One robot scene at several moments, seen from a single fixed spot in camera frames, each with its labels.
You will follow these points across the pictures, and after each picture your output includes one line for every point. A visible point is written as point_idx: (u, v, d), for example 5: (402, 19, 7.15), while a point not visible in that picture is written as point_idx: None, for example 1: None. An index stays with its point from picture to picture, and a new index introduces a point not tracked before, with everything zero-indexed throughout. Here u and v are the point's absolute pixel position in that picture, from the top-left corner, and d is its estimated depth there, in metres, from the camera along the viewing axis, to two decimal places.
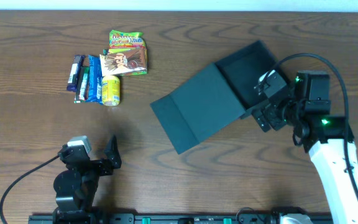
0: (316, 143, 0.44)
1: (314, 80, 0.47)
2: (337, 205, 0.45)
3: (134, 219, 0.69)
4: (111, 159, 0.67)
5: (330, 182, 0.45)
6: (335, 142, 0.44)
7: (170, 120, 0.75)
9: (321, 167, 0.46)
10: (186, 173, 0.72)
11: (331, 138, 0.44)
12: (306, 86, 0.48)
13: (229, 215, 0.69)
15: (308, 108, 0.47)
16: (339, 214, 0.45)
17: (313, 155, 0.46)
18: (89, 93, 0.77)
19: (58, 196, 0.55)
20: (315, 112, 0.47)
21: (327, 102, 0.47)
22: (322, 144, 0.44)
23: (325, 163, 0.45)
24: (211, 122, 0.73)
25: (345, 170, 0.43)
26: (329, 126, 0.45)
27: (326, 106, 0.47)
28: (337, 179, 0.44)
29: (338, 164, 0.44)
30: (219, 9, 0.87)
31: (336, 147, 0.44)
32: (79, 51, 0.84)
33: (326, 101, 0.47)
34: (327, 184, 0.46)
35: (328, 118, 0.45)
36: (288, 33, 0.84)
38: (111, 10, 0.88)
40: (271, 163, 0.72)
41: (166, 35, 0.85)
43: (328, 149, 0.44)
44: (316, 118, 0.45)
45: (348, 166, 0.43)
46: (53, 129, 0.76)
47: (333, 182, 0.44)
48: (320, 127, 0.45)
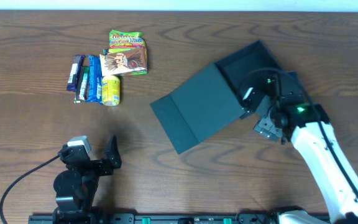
0: (295, 129, 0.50)
1: (281, 79, 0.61)
2: (326, 182, 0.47)
3: (135, 219, 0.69)
4: (111, 159, 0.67)
5: (316, 162, 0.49)
6: (312, 125, 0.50)
7: (170, 120, 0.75)
9: (306, 150, 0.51)
10: (186, 173, 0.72)
11: (308, 122, 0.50)
12: (278, 86, 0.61)
13: (229, 215, 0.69)
15: (283, 101, 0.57)
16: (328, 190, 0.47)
17: (295, 142, 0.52)
18: (89, 93, 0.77)
19: (58, 196, 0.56)
20: (290, 102, 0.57)
21: (300, 96, 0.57)
22: (301, 128, 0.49)
23: (307, 144, 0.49)
24: (212, 121, 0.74)
25: (326, 147, 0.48)
26: (305, 111, 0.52)
27: (299, 98, 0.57)
28: (320, 156, 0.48)
29: (317, 142, 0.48)
30: (219, 9, 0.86)
31: (313, 128, 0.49)
32: (79, 51, 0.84)
33: (298, 94, 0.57)
34: (315, 166, 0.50)
35: (302, 106, 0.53)
36: (288, 33, 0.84)
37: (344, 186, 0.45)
38: (111, 10, 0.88)
40: (271, 163, 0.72)
41: (166, 35, 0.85)
43: (307, 131, 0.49)
44: (292, 107, 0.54)
45: (327, 142, 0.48)
46: (53, 129, 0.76)
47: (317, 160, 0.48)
48: (296, 114, 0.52)
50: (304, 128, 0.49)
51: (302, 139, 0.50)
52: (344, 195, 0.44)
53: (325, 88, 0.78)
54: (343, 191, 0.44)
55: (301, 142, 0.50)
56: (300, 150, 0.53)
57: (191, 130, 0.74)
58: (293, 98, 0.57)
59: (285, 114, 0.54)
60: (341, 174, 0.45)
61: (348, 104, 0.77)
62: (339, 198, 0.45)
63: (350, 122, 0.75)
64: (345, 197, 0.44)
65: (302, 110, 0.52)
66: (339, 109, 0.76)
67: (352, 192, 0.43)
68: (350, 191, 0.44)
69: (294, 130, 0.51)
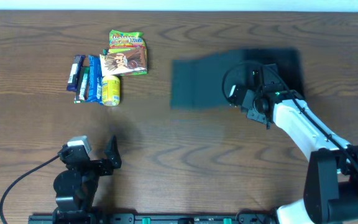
0: (275, 107, 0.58)
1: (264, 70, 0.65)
2: (301, 136, 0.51)
3: (134, 219, 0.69)
4: (111, 160, 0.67)
5: (292, 124, 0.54)
6: (287, 101, 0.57)
7: (176, 111, 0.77)
9: (285, 122, 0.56)
10: (186, 173, 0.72)
11: (284, 100, 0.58)
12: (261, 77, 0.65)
13: (229, 215, 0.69)
15: (266, 89, 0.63)
16: (306, 144, 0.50)
17: (276, 119, 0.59)
18: (89, 93, 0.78)
19: (58, 197, 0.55)
20: (273, 90, 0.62)
21: (279, 85, 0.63)
22: (278, 104, 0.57)
23: (285, 115, 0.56)
24: (215, 115, 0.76)
25: (300, 112, 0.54)
26: (281, 94, 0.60)
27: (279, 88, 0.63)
28: (294, 117, 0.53)
29: (293, 108, 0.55)
30: (219, 9, 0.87)
31: (289, 102, 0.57)
32: (79, 51, 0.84)
33: (278, 84, 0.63)
34: (291, 130, 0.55)
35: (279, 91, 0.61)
36: (288, 32, 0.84)
37: (317, 134, 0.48)
38: (112, 10, 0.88)
40: (271, 163, 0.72)
41: (166, 35, 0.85)
43: (283, 105, 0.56)
44: (271, 93, 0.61)
45: (300, 108, 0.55)
46: (53, 129, 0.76)
47: (295, 124, 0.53)
48: (273, 97, 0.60)
50: (280, 104, 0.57)
51: (280, 112, 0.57)
52: (316, 138, 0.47)
53: (325, 87, 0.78)
54: (316, 135, 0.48)
55: (279, 114, 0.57)
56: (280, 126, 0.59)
57: (195, 125, 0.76)
58: (274, 87, 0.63)
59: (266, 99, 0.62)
60: (312, 125, 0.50)
61: (348, 104, 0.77)
62: (312, 142, 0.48)
63: (351, 122, 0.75)
64: (317, 140, 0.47)
65: (279, 94, 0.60)
66: (340, 109, 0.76)
67: (323, 135, 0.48)
68: (322, 135, 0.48)
69: (274, 109, 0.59)
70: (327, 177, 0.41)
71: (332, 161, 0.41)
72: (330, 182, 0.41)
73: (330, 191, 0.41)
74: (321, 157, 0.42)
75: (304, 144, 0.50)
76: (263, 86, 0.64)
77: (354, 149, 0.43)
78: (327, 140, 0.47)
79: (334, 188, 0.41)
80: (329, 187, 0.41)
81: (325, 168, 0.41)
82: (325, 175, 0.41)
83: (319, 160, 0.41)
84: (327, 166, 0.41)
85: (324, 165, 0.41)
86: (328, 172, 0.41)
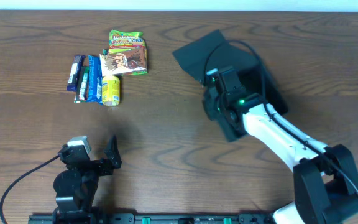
0: (242, 117, 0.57)
1: (223, 75, 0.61)
2: (278, 145, 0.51)
3: (134, 219, 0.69)
4: (111, 160, 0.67)
5: (265, 133, 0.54)
6: (255, 108, 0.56)
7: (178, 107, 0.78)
9: (257, 131, 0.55)
10: (186, 173, 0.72)
11: (251, 107, 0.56)
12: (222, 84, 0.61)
13: (229, 215, 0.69)
15: (230, 98, 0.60)
16: (283, 153, 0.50)
17: (248, 129, 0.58)
18: (89, 93, 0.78)
19: (58, 196, 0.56)
20: (237, 97, 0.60)
21: (242, 89, 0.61)
22: (247, 115, 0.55)
23: (257, 124, 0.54)
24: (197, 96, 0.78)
25: (270, 118, 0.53)
26: (246, 101, 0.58)
27: (242, 92, 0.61)
28: (266, 126, 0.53)
29: (261, 117, 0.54)
30: (219, 9, 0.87)
31: (255, 109, 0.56)
32: (79, 51, 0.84)
33: (240, 88, 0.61)
34: (267, 140, 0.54)
35: (245, 98, 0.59)
36: (288, 32, 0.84)
37: (291, 140, 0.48)
38: (112, 10, 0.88)
40: (270, 163, 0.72)
41: (166, 35, 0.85)
43: (251, 116, 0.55)
44: (236, 101, 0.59)
45: (269, 114, 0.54)
46: (52, 129, 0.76)
47: (268, 134, 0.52)
48: (238, 106, 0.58)
50: (248, 113, 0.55)
51: (251, 122, 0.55)
52: (294, 147, 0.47)
53: (325, 87, 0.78)
54: (292, 144, 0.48)
55: (250, 124, 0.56)
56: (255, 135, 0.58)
57: (196, 120, 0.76)
58: (237, 92, 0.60)
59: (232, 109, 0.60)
60: (286, 133, 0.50)
61: (349, 104, 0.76)
62: (291, 152, 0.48)
63: (351, 122, 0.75)
64: (295, 149, 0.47)
65: (245, 101, 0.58)
66: (340, 109, 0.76)
67: (299, 142, 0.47)
68: (298, 142, 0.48)
69: (242, 119, 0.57)
70: (314, 186, 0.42)
71: (314, 170, 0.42)
72: (319, 191, 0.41)
73: (321, 200, 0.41)
74: (303, 169, 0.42)
75: (283, 154, 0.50)
76: (227, 93, 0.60)
77: (332, 151, 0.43)
78: (305, 147, 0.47)
79: (324, 195, 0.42)
80: (319, 196, 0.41)
81: (310, 179, 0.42)
82: (312, 185, 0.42)
83: (302, 172, 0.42)
84: (311, 177, 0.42)
85: (308, 176, 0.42)
86: (314, 182, 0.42)
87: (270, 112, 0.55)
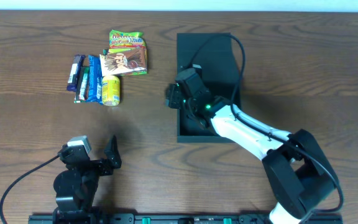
0: (211, 122, 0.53)
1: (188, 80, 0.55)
2: (248, 144, 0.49)
3: (134, 219, 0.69)
4: (111, 160, 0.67)
5: (234, 134, 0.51)
6: (220, 111, 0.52)
7: None
9: (226, 132, 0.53)
10: (186, 173, 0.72)
11: (217, 111, 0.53)
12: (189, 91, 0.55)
13: (229, 215, 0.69)
15: (197, 104, 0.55)
16: (253, 151, 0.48)
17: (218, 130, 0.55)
18: (89, 93, 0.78)
19: (58, 197, 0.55)
20: (203, 102, 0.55)
21: (206, 91, 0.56)
22: (214, 119, 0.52)
23: (224, 127, 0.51)
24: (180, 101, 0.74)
25: (235, 118, 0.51)
26: (212, 105, 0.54)
27: (207, 95, 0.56)
28: (233, 127, 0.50)
29: (226, 118, 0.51)
30: (219, 9, 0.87)
31: (221, 111, 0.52)
32: (79, 51, 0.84)
33: (205, 91, 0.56)
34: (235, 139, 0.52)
35: (210, 102, 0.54)
36: (288, 32, 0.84)
37: (257, 137, 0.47)
38: (112, 10, 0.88)
40: None
41: (166, 35, 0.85)
43: (217, 119, 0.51)
44: (203, 107, 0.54)
45: (234, 114, 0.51)
46: (52, 129, 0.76)
47: (237, 135, 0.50)
48: (208, 112, 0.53)
50: (216, 117, 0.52)
51: (217, 125, 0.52)
52: (260, 142, 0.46)
53: (325, 87, 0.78)
54: (258, 139, 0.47)
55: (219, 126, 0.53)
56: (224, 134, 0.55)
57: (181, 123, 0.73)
58: (204, 96, 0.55)
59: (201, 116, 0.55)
60: (252, 130, 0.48)
61: (349, 104, 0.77)
62: (259, 147, 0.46)
63: (351, 122, 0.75)
64: (262, 144, 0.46)
65: (212, 105, 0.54)
66: (339, 109, 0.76)
67: (265, 135, 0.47)
68: (263, 135, 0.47)
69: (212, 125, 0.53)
70: (286, 176, 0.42)
71: (281, 158, 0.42)
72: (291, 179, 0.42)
73: (296, 187, 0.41)
74: (271, 160, 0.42)
75: (253, 151, 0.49)
76: (194, 98, 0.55)
77: (295, 137, 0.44)
78: (270, 138, 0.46)
79: (296, 181, 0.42)
80: (291, 183, 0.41)
81: (281, 170, 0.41)
82: (283, 175, 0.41)
83: (270, 163, 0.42)
84: (280, 165, 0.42)
85: (276, 165, 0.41)
86: (284, 170, 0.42)
87: (235, 112, 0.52)
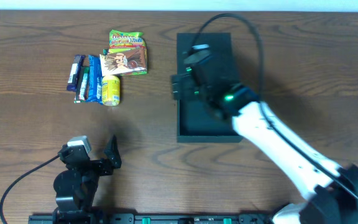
0: (233, 119, 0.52)
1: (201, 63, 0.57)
2: (285, 162, 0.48)
3: (134, 219, 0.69)
4: (110, 160, 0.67)
5: (265, 143, 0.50)
6: (249, 111, 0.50)
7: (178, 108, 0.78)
9: (254, 137, 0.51)
10: (186, 173, 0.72)
11: (240, 107, 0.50)
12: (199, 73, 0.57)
13: (229, 215, 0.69)
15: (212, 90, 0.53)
16: (291, 170, 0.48)
17: (240, 130, 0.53)
18: (89, 93, 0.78)
19: (58, 196, 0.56)
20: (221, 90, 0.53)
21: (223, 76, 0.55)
22: (239, 118, 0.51)
23: (254, 132, 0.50)
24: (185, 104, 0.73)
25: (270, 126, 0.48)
26: (233, 96, 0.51)
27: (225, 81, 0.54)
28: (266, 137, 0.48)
29: (260, 122, 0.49)
30: (219, 9, 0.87)
31: (250, 112, 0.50)
32: (79, 51, 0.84)
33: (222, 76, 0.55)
34: (265, 147, 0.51)
35: (231, 92, 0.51)
36: (288, 32, 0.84)
37: (303, 163, 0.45)
38: (112, 10, 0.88)
40: (271, 163, 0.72)
41: (166, 35, 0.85)
43: (245, 119, 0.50)
44: (221, 96, 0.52)
45: (268, 121, 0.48)
46: (52, 129, 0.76)
47: (270, 145, 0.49)
48: (226, 104, 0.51)
50: (240, 117, 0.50)
51: (247, 128, 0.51)
52: (304, 170, 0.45)
53: (325, 87, 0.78)
54: (303, 167, 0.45)
55: (245, 129, 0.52)
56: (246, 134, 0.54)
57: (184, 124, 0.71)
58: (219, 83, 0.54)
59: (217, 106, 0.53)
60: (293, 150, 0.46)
61: (349, 104, 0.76)
62: (303, 176, 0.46)
63: (351, 122, 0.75)
64: (306, 172, 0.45)
65: (232, 96, 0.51)
66: (339, 109, 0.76)
67: (311, 165, 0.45)
68: (309, 164, 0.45)
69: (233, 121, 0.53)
70: (335, 220, 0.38)
71: (332, 202, 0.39)
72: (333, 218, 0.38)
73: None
74: (322, 201, 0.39)
75: (291, 172, 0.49)
76: (208, 85, 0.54)
77: (348, 174, 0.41)
78: (316, 169, 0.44)
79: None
80: None
81: (328, 212, 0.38)
82: (332, 219, 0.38)
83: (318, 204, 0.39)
84: (330, 208, 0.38)
85: (326, 208, 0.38)
86: (334, 214, 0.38)
87: (268, 117, 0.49)
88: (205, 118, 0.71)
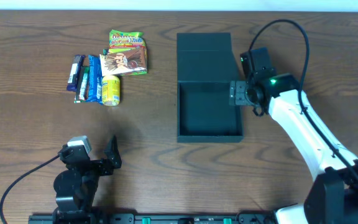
0: (270, 101, 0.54)
1: (252, 53, 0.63)
2: (304, 144, 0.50)
3: (135, 219, 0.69)
4: (110, 160, 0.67)
5: (293, 124, 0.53)
6: (286, 95, 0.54)
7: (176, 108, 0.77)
9: (284, 119, 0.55)
10: (186, 173, 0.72)
11: (281, 92, 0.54)
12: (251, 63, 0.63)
13: (229, 215, 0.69)
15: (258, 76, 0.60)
16: (307, 152, 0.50)
17: (271, 112, 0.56)
18: (89, 93, 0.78)
19: (58, 197, 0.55)
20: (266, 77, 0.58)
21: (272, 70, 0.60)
22: (276, 99, 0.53)
23: (285, 114, 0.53)
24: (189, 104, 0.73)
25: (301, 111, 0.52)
26: (276, 82, 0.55)
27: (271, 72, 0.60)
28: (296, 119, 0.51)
29: (293, 106, 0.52)
30: (219, 9, 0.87)
31: (288, 97, 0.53)
32: (79, 51, 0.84)
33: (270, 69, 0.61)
34: (291, 129, 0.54)
35: (275, 78, 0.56)
36: (288, 32, 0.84)
37: (322, 145, 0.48)
38: (112, 10, 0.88)
40: (271, 163, 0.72)
41: (166, 35, 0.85)
43: (280, 102, 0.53)
44: (265, 80, 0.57)
45: (301, 107, 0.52)
46: (52, 129, 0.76)
47: (297, 127, 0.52)
48: (269, 86, 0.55)
50: (278, 98, 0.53)
51: (279, 109, 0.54)
52: (322, 152, 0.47)
53: (325, 87, 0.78)
54: (321, 149, 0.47)
55: (276, 111, 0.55)
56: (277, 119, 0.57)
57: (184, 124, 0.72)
58: (265, 73, 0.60)
59: (259, 88, 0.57)
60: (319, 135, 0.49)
61: (349, 104, 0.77)
62: (319, 157, 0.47)
63: (351, 122, 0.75)
64: (323, 154, 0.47)
65: (275, 81, 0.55)
66: (340, 109, 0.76)
67: (329, 150, 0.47)
68: (328, 149, 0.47)
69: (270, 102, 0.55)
70: (335, 199, 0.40)
71: (339, 182, 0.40)
72: (337, 203, 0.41)
73: (337, 211, 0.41)
74: (328, 179, 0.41)
75: (308, 155, 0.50)
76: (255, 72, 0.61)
77: None
78: (334, 155, 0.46)
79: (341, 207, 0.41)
80: (334, 206, 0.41)
81: (333, 191, 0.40)
82: (332, 198, 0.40)
83: (325, 182, 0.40)
84: (335, 188, 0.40)
85: (331, 186, 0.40)
86: (336, 193, 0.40)
87: (303, 105, 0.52)
88: (202, 117, 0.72)
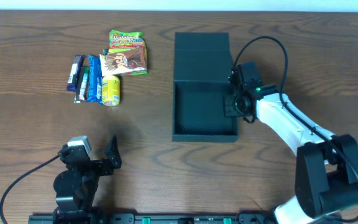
0: (257, 104, 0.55)
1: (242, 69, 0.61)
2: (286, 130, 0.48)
3: (134, 219, 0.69)
4: (110, 160, 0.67)
5: (275, 119, 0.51)
6: (270, 97, 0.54)
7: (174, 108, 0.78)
9: (268, 117, 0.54)
10: (186, 173, 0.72)
11: (266, 95, 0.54)
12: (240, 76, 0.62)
13: (229, 215, 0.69)
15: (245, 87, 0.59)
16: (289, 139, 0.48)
17: (260, 116, 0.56)
18: (89, 93, 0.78)
19: (58, 196, 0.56)
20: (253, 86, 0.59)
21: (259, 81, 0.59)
22: (260, 101, 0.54)
23: (268, 112, 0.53)
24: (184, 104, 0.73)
25: (282, 106, 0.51)
26: (261, 89, 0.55)
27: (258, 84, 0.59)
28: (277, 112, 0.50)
29: (273, 102, 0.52)
30: (219, 9, 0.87)
31: (270, 97, 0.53)
32: (79, 51, 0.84)
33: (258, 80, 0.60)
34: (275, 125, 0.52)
35: (261, 86, 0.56)
36: (288, 32, 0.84)
37: (300, 127, 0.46)
38: (112, 11, 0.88)
40: (270, 163, 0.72)
41: (166, 35, 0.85)
43: (264, 104, 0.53)
44: (252, 89, 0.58)
45: (283, 102, 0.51)
46: (52, 129, 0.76)
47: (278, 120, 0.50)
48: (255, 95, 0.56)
50: (263, 100, 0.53)
51: (263, 109, 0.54)
52: (301, 132, 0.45)
53: (325, 87, 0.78)
54: (300, 129, 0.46)
55: (262, 111, 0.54)
56: (266, 122, 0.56)
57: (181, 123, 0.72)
58: (253, 83, 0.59)
59: (247, 96, 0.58)
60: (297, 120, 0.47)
61: (349, 104, 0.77)
62: (298, 137, 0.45)
63: (351, 122, 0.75)
64: (302, 134, 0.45)
65: (260, 89, 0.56)
66: (339, 109, 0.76)
67: (307, 129, 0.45)
68: (306, 129, 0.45)
69: (257, 105, 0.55)
70: (317, 172, 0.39)
71: (317, 154, 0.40)
72: (319, 175, 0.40)
73: (321, 183, 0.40)
74: (309, 150, 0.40)
75: (290, 140, 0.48)
76: (243, 84, 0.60)
77: (340, 139, 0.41)
78: (312, 133, 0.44)
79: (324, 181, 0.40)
80: (317, 180, 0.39)
81: (314, 163, 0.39)
82: (314, 170, 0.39)
83: (305, 153, 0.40)
84: (316, 160, 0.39)
85: (311, 158, 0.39)
86: (317, 166, 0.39)
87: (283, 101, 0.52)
88: (201, 117, 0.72)
